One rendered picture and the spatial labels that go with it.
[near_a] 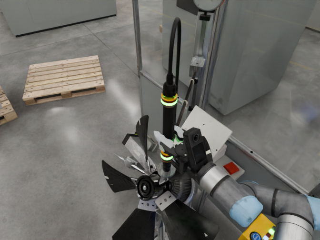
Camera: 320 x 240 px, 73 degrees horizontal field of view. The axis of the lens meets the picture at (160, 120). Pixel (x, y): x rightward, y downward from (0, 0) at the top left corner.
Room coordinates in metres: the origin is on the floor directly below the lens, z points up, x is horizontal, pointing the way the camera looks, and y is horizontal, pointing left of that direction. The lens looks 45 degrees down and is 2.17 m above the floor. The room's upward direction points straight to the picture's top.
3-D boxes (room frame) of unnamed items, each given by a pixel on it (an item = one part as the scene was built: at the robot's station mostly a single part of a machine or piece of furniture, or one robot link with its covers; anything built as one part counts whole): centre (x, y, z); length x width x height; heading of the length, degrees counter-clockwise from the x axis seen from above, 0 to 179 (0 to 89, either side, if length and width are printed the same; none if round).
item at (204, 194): (0.89, -0.39, 0.42); 0.04 x 0.04 x 0.83; 38
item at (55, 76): (3.15, 1.61, 0.07); 1.20 x 1.00 x 0.15; 107
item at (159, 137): (0.44, -0.01, 1.63); 0.09 x 0.03 x 0.06; 50
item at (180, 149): (0.37, -0.10, 1.63); 0.12 x 0.08 x 0.09; 38
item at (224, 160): (0.89, -0.39, 0.85); 0.36 x 0.24 x 0.03; 38
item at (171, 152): (0.40, -0.04, 1.65); 0.09 x 0.05 x 0.02; 50
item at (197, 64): (1.06, -0.21, 1.53); 0.10 x 0.07 x 0.09; 163
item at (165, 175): (0.47, -0.03, 1.49); 0.09 x 0.07 x 0.10; 163
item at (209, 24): (1.15, -0.23, 0.90); 0.08 x 0.06 x 1.80; 73
